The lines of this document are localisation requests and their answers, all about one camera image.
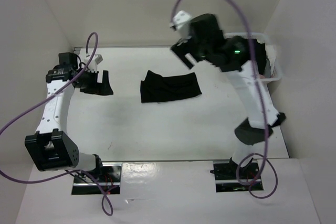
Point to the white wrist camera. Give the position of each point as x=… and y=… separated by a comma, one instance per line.
x=181, y=24
x=93, y=65

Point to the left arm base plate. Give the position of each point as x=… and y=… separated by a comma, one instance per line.
x=109, y=180

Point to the black skirt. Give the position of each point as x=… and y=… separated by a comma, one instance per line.
x=159, y=89
x=260, y=55

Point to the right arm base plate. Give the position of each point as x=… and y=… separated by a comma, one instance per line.
x=225, y=176

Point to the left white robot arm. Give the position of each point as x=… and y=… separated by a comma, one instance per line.
x=50, y=147

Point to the white plastic basket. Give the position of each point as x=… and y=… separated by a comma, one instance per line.
x=274, y=74

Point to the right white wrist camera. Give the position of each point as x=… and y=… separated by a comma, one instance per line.
x=181, y=24

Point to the black skirt in basket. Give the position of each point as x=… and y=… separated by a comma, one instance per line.
x=260, y=55

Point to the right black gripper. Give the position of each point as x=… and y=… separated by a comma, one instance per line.
x=183, y=48

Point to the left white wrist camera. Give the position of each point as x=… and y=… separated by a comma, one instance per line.
x=93, y=65

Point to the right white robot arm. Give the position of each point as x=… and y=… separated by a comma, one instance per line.
x=262, y=116

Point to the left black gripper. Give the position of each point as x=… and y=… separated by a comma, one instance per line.
x=103, y=88

